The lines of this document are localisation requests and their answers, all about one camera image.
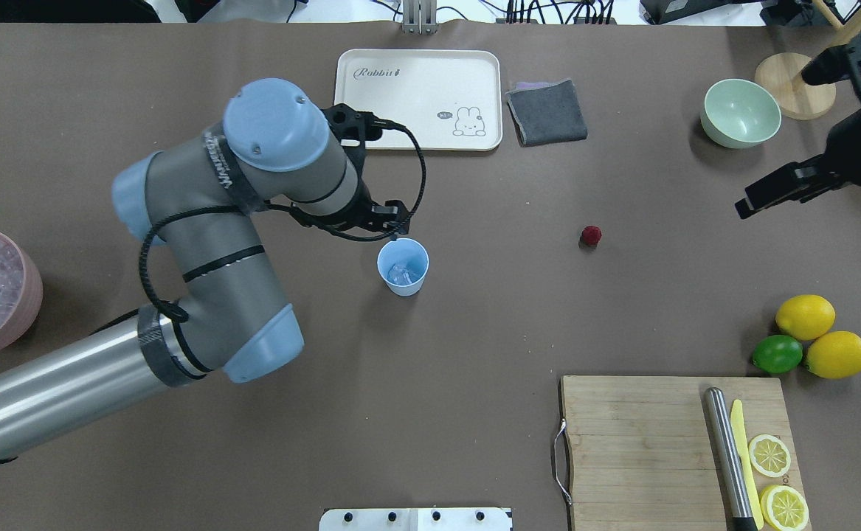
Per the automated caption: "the green lime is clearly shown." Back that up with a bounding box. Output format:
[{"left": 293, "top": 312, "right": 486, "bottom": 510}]
[{"left": 751, "top": 335, "right": 803, "bottom": 374}]

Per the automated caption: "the light blue cup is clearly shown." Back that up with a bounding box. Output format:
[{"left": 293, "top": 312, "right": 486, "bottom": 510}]
[{"left": 376, "top": 237, "right": 429, "bottom": 298}]

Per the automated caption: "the lemon slice upper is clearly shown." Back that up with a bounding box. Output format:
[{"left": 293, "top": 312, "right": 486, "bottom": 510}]
[{"left": 747, "top": 434, "right": 793, "bottom": 478}]

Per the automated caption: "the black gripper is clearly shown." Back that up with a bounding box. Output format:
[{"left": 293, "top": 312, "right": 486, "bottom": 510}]
[
  {"left": 291, "top": 188, "right": 410, "bottom": 240},
  {"left": 735, "top": 35, "right": 861, "bottom": 221}
]

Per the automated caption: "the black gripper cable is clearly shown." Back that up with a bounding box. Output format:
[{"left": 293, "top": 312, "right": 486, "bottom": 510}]
[{"left": 139, "top": 122, "right": 427, "bottom": 322}]

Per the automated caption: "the wooden mug tree stand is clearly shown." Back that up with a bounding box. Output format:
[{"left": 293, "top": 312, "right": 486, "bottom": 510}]
[{"left": 754, "top": 1, "right": 861, "bottom": 121}]

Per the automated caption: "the mint green bowl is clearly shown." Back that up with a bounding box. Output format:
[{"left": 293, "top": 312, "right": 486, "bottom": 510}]
[{"left": 699, "top": 78, "right": 782, "bottom": 149}]

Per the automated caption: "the red strawberry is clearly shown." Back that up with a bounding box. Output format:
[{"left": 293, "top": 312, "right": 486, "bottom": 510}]
[{"left": 579, "top": 225, "right": 603, "bottom": 248}]

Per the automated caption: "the wooden cutting board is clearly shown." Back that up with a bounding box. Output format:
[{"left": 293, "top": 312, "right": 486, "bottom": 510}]
[{"left": 559, "top": 375, "right": 795, "bottom": 530}]

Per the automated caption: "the lemon slice lower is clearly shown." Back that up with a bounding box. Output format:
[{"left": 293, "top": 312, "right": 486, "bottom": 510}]
[{"left": 758, "top": 486, "right": 810, "bottom": 530}]

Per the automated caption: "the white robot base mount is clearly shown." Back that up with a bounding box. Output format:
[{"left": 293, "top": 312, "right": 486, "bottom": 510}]
[{"left": 318, "top": 507, "right": 514, "bottom": 530}]

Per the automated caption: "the yellow plastic knife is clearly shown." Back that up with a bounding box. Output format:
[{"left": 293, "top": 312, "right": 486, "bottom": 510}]
[{"left": 730, "top": 399, "right": 765, "bottom": 530}]

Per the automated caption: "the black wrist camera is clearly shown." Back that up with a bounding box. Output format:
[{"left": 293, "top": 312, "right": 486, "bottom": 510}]
[{"left": 321, "top": 103, "right": 387, "bottom": 142}]

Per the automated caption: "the steel muddler black cap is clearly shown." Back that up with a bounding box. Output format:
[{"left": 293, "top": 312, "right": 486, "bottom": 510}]
[{"left": 704, "top": 386, "right": 758, "bottom": 530}]

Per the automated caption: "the yellow lemon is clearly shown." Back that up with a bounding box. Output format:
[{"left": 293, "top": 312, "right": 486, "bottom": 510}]
[
  {"left": 803, "top": 330, "right": 861, "bottom": 379},
  {"left": 775, "top": 294, "right": 836, "bottom": 341}
]

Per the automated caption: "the yellow lemon upper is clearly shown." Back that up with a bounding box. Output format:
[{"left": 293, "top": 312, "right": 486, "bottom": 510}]
[{"left": 775, "top": 294, "right": 836, "bottom": 341}]

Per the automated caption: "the grey folded cloth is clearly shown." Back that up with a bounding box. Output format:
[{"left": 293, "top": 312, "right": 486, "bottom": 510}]
[{"left": 505, "top": 80, "right": 588, "bottom": 147}]

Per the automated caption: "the cream serving tray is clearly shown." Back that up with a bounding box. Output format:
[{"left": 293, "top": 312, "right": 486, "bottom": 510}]
[{"left": 333, "top": 49, "right": 503, "bottom": 152}]

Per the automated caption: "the lemon slice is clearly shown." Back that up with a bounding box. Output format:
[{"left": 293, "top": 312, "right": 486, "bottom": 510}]
[
  {"left": 747, "top": 434, "right": 793, "bottom": 478},
  {"left": 758, "top": 486, "right": 810, "bottom": 530}
]

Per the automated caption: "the yellow lemon lower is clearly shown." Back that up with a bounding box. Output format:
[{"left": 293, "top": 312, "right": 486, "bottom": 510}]
[{"left": 803, "top": 330, "right": 861, "bottom": 379}]

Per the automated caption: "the single clear ice cube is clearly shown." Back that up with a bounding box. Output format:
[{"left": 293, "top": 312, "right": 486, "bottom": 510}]
[{"left": 387, "top": 263, "right": 423, "bottom": 286}]

